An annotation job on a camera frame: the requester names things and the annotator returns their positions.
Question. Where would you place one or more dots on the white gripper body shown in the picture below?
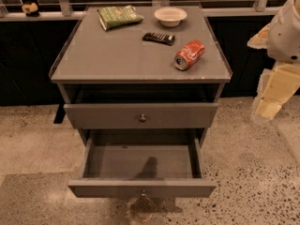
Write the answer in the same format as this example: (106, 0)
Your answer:
(285, 37)

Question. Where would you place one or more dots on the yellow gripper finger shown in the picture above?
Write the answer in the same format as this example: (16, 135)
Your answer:
(259, 40)
(276, 86)

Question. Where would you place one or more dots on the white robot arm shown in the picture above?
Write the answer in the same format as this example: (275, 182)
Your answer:
(295, 3)

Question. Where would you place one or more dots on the grey drawer cabinet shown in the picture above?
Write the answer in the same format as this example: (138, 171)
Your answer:
(118, 66)

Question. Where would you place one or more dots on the grey open middle drawer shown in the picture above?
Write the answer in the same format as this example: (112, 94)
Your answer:
(164, 169)

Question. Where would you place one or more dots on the grey top drawer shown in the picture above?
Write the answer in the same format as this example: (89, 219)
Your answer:
(141, 115)

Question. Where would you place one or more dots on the red soda can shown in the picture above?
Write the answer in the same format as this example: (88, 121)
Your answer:
(189, 54)

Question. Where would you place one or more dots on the black snack bar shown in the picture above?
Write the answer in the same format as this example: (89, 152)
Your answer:
(159, 38)

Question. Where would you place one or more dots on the white bowl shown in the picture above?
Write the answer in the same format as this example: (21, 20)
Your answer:
(170, 16)

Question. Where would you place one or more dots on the green snack bag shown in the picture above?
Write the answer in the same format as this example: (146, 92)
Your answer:
(112, 17)

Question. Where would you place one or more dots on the small tan object on ledge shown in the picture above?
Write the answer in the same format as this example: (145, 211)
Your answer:
(30, 9)

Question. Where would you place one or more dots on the metal window railing frame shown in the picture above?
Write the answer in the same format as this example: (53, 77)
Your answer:
(156, 7)

